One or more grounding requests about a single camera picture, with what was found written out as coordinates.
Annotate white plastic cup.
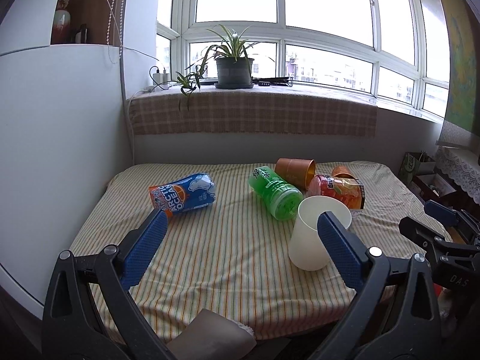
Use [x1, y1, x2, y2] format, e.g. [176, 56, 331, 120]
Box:
[288, 196, 352, 272]

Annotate green plastic bottle cup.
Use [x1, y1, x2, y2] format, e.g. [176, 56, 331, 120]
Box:
[248, 166, 304, 221]

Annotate blue orange Arctic Ocean cup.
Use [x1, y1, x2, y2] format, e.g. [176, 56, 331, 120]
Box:
[148, 173, 216, 218]

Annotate white lace cloth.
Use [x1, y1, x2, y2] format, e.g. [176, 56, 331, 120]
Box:
[434, 146, 479, 203]

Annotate green cardboard box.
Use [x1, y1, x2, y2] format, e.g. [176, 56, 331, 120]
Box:
[398, 151, 436, 186]

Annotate striped table cloth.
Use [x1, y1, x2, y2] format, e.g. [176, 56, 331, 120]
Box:
[69, 160, 453, 346]

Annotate black object on windowsill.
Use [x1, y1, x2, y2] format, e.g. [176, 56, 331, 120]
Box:
[252, 76, 293, 87]

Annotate plaid windowsill cloth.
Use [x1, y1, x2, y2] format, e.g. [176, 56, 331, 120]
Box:
[128, 88, 377, 138]

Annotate white charger plugs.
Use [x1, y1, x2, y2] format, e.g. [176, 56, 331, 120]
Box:
[149, 66, 170, 90]

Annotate potted spider plant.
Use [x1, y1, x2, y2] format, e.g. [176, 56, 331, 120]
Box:
[187, 24, 254, 89]

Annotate small hanging plantlet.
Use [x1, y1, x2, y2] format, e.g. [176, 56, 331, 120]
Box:
[175, 69, 203, 110]

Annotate red white vase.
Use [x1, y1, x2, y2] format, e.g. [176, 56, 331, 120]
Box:
[51, 0, 71, 44]

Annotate green wall map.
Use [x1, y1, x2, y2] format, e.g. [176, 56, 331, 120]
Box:
[439, 0, 479, 154]

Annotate white window frame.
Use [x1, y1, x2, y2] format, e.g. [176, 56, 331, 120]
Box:
[156, 0, 450, 117]

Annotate bead curtain cord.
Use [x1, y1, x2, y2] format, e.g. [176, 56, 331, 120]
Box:
[105, 0, 127, 63]

